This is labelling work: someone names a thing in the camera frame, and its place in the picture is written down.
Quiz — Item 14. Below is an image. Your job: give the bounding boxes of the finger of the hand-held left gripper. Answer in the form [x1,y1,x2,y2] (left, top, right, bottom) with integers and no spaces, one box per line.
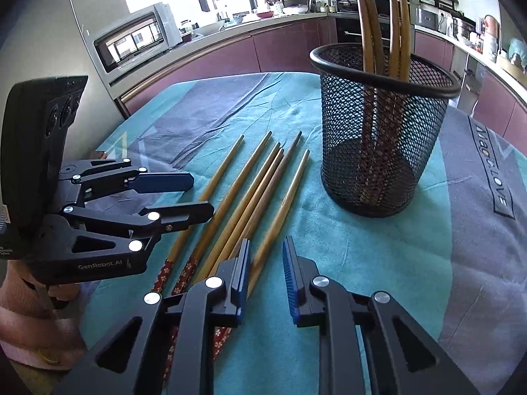
[59,157,194,195]
[61,201,215,252]

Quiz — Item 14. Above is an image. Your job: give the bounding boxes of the white countertop oven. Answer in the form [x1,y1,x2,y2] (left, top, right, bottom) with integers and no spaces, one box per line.
[88,2,184,87]

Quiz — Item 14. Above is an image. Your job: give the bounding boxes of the pink kettle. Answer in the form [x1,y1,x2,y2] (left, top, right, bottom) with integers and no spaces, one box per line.
[482,14,501,36]

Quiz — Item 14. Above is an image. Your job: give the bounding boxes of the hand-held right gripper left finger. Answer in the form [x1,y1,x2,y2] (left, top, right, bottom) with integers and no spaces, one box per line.
[53,238,253,395]

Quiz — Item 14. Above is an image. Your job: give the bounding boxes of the blue printed tablecloth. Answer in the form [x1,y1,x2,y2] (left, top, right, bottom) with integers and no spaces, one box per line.
[80,72,527,395]

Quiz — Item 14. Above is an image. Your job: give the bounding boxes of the black mesh holder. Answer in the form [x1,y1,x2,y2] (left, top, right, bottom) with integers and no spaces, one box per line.
[310,42,462,218]

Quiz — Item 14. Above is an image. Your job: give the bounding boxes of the steel stock pot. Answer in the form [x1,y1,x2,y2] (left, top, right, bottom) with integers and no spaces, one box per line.
[453,16,474,38]

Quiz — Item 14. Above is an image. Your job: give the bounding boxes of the red-patterned wooden chopstick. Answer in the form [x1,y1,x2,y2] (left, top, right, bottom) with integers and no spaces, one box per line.
[352,0,373,202]
[387,0,402,204]
[359,0,388,204]

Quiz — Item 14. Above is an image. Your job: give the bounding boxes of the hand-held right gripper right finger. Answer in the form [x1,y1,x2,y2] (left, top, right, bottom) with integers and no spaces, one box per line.
[282,236,480,395]

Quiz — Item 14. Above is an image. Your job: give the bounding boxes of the person's left forearm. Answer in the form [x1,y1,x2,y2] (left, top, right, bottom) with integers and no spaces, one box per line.
[0,260,89,373]

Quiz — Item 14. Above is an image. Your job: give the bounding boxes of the white kitchen countertop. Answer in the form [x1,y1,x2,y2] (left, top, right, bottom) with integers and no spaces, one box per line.
[111,10,527,103]

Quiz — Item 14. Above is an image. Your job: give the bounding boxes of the black built-in oven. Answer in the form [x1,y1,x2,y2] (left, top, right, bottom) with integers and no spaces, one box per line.
[334,16,412,56]

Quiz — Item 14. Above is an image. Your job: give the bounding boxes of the pink base cabinets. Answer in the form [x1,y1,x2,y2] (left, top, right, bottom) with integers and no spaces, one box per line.
[115,15,527,145]

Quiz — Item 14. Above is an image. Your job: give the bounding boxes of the bunch of wooden chopsticks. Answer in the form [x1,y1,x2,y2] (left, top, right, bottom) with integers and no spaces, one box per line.
[150,131,311,383]

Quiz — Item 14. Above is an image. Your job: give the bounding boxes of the person's left hand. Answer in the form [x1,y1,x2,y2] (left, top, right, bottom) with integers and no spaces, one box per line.
[46,283,82,310]

